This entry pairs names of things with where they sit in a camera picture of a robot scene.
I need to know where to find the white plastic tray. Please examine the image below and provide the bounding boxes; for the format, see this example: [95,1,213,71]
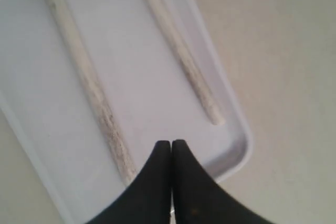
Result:
[1,0,252,223]

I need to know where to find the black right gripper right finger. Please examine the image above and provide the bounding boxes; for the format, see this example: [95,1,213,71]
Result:
[172,140,271,224]

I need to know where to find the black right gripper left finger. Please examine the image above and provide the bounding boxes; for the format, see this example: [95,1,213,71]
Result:
[89,141,172,223]

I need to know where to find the wooden drumstick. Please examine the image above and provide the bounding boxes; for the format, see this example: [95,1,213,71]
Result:
[46,0,137,186]
[146,0,225,125]

